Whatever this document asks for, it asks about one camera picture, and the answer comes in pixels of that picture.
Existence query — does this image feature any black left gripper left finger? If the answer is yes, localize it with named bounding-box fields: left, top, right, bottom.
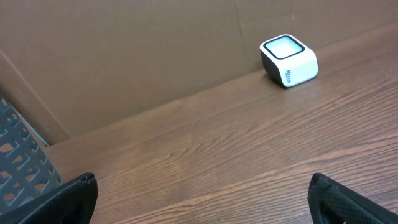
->
left=1, top=172, right=98, bottom=224

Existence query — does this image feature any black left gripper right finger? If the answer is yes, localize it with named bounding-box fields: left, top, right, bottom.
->
left=307, top=173, right=397, bottom=224

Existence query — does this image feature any white barcode scanner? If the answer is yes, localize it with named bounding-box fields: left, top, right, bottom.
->
left=259, top=34, right=318, bottom=88

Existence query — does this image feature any grey plastic mesh basket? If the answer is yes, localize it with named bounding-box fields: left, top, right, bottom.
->
left=1, top=95, right=63, bottom=215

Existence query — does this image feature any brown cardboard backboard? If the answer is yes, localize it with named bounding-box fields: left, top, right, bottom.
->
left=1, top=0, right=397, bottom=144

